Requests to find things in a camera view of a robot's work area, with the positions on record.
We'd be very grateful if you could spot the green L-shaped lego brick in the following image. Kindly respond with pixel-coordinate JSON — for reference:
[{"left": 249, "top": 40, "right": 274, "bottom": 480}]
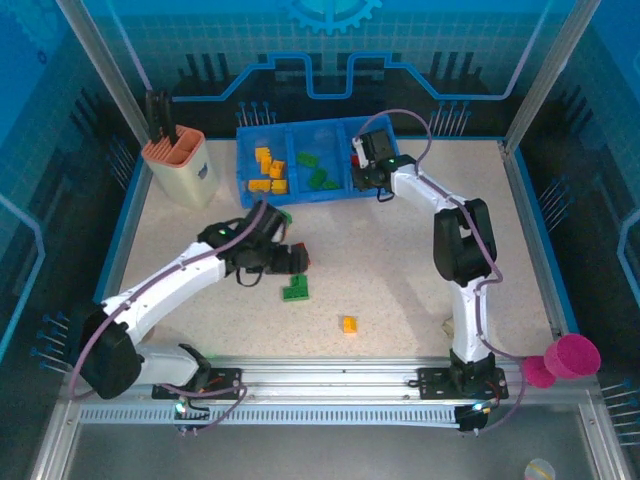
[{"left": 282, "top": 273, "right": 311, "bottom": 303}]

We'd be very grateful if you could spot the blue table rim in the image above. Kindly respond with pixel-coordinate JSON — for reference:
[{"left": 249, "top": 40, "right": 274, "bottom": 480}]
[{"left": 74, "top": 133, "right": 582, "bottom": 362}]

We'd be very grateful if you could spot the cream holder with salmon rim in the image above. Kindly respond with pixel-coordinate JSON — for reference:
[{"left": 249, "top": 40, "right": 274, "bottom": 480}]
[{"left": 140, "top": 125, "right": 220, "bottom": 210}]

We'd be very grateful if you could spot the small magenta cup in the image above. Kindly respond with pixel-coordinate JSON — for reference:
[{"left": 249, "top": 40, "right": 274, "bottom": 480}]
[{"left": 522, "top": 355, "right": 557, "bottom": 391}]

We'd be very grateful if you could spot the pale round ball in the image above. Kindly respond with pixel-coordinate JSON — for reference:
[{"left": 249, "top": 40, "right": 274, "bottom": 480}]
[{"left": 524, "top": 458, "right": 558, "bottom": 480}]

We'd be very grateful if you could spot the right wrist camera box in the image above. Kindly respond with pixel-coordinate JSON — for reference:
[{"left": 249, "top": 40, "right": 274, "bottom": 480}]
[{"left": 351, "top": 128, "right": 399, "bottom": 169}]

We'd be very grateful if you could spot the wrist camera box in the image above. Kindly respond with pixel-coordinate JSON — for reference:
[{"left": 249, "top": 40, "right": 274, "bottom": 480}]
[
  {"left": 244, "top": 201, "right": 293, "bottom": 242},
  {"left": 351, "top": 128, "right": 399, "bottom": 169}
]

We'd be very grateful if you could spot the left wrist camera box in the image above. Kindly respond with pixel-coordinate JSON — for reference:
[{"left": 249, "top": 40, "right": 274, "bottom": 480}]
[{"left": 244, "top": 201, "right": 293, "bottom": 242}]

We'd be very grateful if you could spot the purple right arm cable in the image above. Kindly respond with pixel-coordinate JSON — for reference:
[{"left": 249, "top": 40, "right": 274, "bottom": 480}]
[{"left": 355, "top": 108, "right": 529, "bottom": 437}]

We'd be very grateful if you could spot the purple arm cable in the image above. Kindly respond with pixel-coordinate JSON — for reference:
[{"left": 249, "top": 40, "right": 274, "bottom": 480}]
[
  {"left": 355, "top": 108, "right": 529, "bottom": 437},
  {"left": 68, "top": 201, "right": 250, "bottom": 437}
]

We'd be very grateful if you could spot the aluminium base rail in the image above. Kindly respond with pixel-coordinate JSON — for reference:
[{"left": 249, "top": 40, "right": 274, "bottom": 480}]
[{"left": 59, "top": 355, "right": 601, "bottom": 404}]

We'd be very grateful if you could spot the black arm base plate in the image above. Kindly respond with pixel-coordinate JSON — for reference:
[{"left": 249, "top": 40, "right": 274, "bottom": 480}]
[
  {"left": 418, "top": 366, "right": 509, "bottom": 402},
  {"left": 151, "top": 368, "right": 244, "bottom": 402}
]

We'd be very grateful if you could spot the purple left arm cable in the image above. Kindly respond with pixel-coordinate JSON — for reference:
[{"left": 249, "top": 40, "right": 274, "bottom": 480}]
[{"left": 68, "top": 201, "right": 250, "bottom": 437}]

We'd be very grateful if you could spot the aluminium side rail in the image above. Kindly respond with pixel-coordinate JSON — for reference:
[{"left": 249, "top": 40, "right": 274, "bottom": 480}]
[{"left": 499, "top": 141, "right": 569, "bottom": 337}]

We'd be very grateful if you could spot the slotted cable duct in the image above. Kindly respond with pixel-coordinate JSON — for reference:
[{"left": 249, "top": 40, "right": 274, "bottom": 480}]
[{"left": 78, "top": 403, "right": 464, "bottom": 428}]

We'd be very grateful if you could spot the black utensil handle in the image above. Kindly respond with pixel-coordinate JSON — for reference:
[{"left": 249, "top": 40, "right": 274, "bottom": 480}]
[
  {"left": 144, "top": 90, "right": 164, "bottom": 142},
  {"left": 158, "top": 88, "right": 180, "bottom": 145}
]

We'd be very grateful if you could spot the aluminium frame post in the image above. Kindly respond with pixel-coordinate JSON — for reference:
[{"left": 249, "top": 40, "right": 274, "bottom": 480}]
[
  {"left": 55, "top": 0, "right": 151, "bottom": 147},
  {"left": 503, "top": 0, "right": 602, "bottom": 151}
]

